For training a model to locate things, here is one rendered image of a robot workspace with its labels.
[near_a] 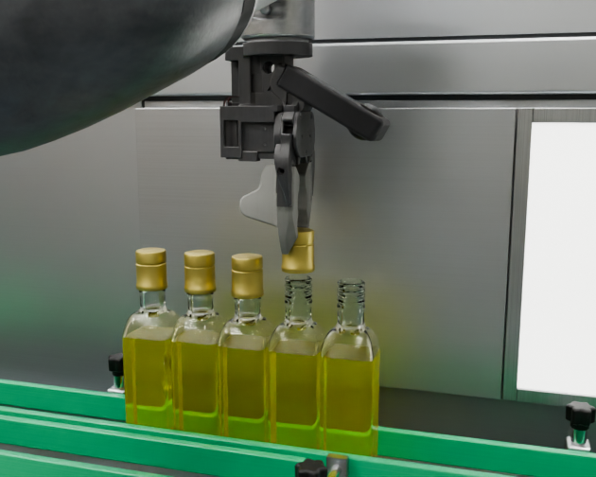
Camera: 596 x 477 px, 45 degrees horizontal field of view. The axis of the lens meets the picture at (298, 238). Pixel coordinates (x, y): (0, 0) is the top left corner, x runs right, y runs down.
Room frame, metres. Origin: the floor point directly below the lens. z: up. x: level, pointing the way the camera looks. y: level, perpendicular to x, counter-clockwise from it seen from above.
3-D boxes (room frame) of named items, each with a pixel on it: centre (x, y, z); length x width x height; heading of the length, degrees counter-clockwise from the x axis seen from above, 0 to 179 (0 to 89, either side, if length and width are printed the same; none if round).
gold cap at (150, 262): (0.80, 0.17, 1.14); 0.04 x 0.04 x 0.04
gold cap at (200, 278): (0.78, 0.11, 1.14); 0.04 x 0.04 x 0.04
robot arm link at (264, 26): (0.75, 0.02, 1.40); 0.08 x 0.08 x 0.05
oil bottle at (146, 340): (0.80, 0.17, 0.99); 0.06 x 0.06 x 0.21; 73
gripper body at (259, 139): (0.76, 0.03, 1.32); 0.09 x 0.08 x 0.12; 74
